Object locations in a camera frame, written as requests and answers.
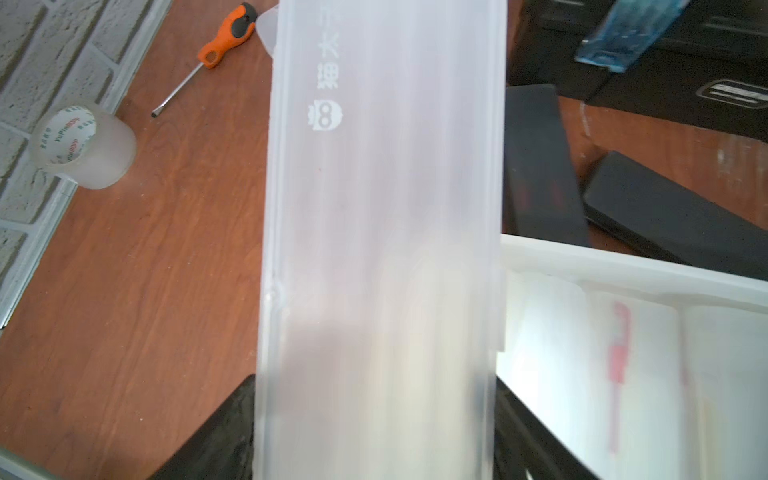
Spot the black plastic toolbox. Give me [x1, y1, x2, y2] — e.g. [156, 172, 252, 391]
[507, 1, 767, 141]

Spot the orange handled screwdriver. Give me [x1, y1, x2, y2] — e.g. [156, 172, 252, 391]
[150, 2, 258, 118]

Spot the smooth translucent pencil case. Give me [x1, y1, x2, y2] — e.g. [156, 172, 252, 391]
[253, 1, 507, 479]

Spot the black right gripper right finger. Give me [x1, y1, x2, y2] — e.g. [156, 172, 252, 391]
[493, 377, 597, 479]

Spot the white plastic storage box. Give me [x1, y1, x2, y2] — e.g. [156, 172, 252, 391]
[494, 233, 768, 480]

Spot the flat black pencil case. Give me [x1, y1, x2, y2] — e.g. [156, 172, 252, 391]
[582, 152, 767, 281]

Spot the ribbed translucent pencil case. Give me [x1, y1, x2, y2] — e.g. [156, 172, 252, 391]
[255, 5, 279, 57]

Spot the translucent pencil case with pencil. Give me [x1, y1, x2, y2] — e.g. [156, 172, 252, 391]
[682, 306, 767, 479]

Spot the long black pencil case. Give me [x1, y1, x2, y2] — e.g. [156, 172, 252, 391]
[503, 84, 590, 247]

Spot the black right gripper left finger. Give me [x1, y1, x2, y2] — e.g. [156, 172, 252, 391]
[151, 375, 255, 479]

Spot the clear tape roll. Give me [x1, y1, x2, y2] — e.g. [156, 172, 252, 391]
[29, 101, 137, 190]

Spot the small translucent pencil case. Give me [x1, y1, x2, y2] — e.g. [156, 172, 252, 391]
[497, 273, 686, 479]

